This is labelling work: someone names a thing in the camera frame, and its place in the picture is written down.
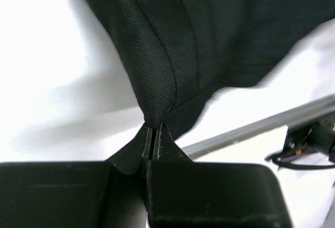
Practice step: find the aluminium rail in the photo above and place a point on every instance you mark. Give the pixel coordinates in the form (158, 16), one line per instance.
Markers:
(295, 119)

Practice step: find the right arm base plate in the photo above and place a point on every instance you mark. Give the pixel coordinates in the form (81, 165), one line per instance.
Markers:
(316, 136)

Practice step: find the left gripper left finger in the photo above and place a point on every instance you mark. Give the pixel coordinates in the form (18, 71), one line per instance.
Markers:
(78, 194)

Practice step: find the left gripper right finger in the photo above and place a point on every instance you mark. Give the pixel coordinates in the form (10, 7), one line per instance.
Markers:
(183, 193)

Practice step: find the black skirt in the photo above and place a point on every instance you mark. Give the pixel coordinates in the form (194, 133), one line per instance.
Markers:
(177, 53)

